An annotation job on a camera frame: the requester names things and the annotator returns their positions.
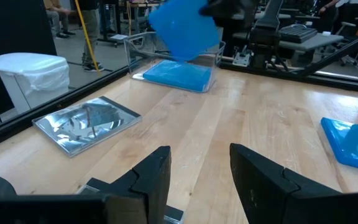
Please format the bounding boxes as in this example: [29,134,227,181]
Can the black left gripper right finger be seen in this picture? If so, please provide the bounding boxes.
[229,142,343,224]

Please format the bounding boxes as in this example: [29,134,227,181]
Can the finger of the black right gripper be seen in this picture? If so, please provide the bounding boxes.
[199,0,229,18]

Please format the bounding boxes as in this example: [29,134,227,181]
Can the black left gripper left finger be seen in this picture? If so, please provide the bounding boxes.
[87,145,172,224]

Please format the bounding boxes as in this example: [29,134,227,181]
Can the blue jewel case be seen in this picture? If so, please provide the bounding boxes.
[149,0,220,62]
[142,59,213,93]
[321,117,358,174]

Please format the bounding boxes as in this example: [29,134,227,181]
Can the clear jewel case black tray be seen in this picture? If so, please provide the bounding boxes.
[32,95,142,158]

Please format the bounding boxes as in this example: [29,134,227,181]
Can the clear plastic bin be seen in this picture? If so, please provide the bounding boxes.
[123,30,226,93]

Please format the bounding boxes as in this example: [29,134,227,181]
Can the black keyboard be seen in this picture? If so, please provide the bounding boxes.
[277,24,319,44]

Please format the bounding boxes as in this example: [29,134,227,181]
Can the grey desk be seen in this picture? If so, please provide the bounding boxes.
[231,29,344,52]

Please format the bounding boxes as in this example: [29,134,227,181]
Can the person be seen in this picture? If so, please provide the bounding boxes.
[317,0,358,32]
[43,0,76,40]
[80,0,106,73]

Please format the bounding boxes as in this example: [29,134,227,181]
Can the white trash bin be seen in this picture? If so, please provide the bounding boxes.
[0,52,70,114]

